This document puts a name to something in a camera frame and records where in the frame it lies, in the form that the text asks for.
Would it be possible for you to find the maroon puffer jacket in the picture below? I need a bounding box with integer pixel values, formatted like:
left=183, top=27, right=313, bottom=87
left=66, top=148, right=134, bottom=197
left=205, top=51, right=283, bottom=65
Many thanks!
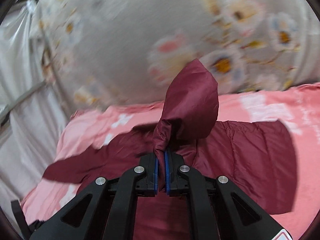
left=43, top=60, right=297, bottom=239

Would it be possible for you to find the white satin curtain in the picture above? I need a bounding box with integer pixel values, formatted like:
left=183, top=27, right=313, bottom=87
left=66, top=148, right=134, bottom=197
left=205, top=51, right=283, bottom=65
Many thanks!
left=1, top=1, right=67, bottom=219

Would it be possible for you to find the pink bow-print blanket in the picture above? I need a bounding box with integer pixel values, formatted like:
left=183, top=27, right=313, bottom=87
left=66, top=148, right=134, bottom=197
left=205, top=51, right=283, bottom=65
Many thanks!
left=21, top=84, right=319, bottom=239

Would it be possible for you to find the grey floral bed sheet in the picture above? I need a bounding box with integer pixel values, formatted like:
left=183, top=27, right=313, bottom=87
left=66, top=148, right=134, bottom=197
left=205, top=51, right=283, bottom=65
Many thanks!
left=30, top=0, right=319, bottom=107

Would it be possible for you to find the black strap buckle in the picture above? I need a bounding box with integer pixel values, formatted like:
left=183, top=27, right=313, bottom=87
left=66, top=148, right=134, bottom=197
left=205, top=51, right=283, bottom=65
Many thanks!
left=11, top=200, right=45, bottom=240

